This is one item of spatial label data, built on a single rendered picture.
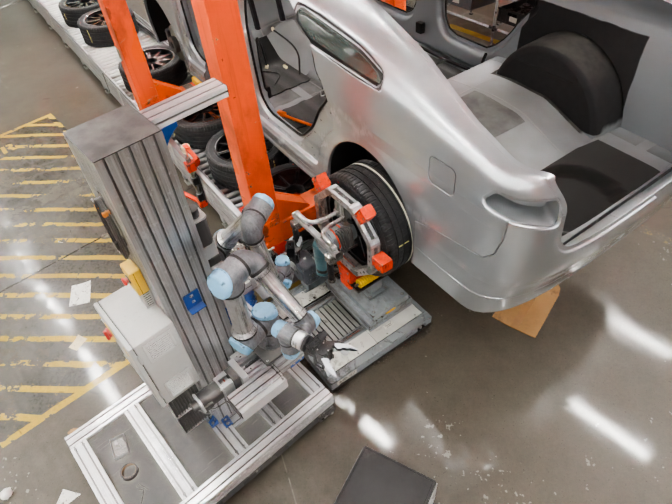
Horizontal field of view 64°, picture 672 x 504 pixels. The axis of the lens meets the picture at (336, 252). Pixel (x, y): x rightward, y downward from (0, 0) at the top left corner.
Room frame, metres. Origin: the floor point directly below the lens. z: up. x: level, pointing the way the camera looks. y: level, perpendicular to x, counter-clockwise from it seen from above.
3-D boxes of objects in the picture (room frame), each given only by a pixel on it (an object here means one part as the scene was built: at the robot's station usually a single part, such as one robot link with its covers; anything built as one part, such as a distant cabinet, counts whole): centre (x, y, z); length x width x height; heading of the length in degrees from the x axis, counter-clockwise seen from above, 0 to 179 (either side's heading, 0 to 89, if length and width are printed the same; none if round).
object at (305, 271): (2.53, 0.10, 0.26); 0.42 x 0.18 x 0.35; 122
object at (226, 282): (1.45, 0.44, 1.19); 0.15 x 0.12 x 0.55; 142
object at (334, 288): (2.34, -0.19, 0.13); 0.50 x 0.36 x 0.10; 32
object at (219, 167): (3.72, 0.65, 0.39); 0.66 x 0.66 x 0.24
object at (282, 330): (1.29, 0.23, 1.21); 0.11 x 0.08 x 0.09; 52
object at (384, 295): (2.31, -0.21, 0.32); 0.40 x 0.30 x 0.28; 32
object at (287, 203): (2.73, 0.15, 0.69); 0.52 x 0.17 x 0.35; 122
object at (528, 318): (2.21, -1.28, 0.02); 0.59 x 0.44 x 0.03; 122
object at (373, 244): (2.22, -0.07, 0.85); 0.54 x 0.07 x 0.54; 32
